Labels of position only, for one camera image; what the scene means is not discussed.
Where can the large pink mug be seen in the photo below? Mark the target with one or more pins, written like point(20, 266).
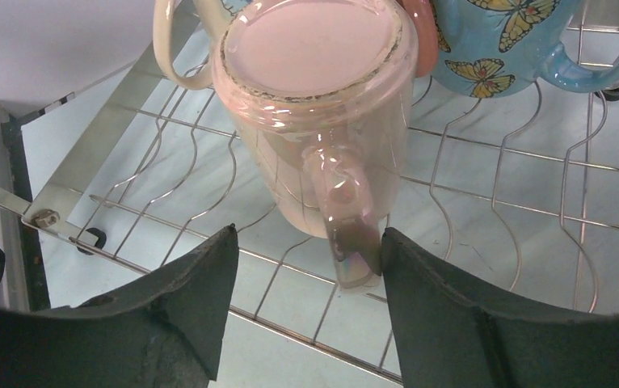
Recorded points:
point(320, 92)

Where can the steel two-tier dish rack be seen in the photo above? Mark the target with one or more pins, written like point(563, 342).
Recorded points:
point(404, 187)

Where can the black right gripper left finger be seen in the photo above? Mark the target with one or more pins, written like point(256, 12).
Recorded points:
point(164, 329)

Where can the blue-rimmed cup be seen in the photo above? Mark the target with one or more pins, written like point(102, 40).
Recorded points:
point(493, 49)

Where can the orange-red cup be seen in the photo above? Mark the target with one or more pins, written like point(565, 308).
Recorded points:
point(422, 16)

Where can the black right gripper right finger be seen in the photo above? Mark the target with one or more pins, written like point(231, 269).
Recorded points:
point(453, 329)

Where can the cream decorated mug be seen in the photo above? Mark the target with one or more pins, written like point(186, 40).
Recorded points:
point(184, 33)

